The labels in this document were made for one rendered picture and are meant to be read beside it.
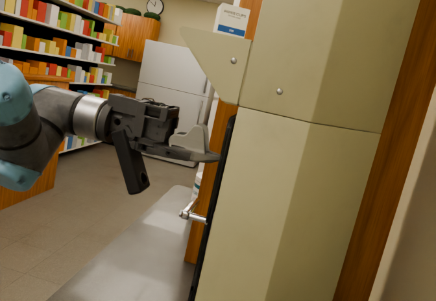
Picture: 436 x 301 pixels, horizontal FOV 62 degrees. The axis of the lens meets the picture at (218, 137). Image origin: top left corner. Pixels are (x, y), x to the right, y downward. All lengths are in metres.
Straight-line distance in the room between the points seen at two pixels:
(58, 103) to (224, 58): 0.29
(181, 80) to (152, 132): 5.03
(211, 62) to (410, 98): 0.55
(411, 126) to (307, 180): 0.44
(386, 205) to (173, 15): 5.79
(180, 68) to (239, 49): 5.09
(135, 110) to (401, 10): 0.47
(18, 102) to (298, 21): 0.39
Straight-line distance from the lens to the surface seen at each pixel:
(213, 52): 0.56
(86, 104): 0.65
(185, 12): 6.45
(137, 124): 0.60
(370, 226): 1.00
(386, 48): 0.67
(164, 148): 0.58
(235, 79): 0.55
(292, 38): 0.55
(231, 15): 0.65
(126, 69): 6.67
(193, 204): 0.69
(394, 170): 0.98
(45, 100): 0.68
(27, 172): 0.63
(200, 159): 0.59
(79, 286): 0.91
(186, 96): 5.60
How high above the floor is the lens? 1.44
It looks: 9 degrees down
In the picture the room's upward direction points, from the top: 12 degrees clockwise
